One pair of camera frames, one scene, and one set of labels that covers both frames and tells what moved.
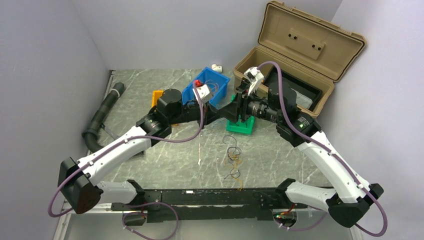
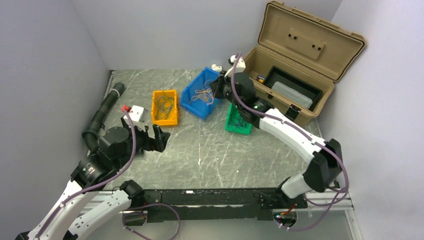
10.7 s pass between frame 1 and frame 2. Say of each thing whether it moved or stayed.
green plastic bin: stayed
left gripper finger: moved
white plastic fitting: stayed
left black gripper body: moved
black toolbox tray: stayed
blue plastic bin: stayed
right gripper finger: moved
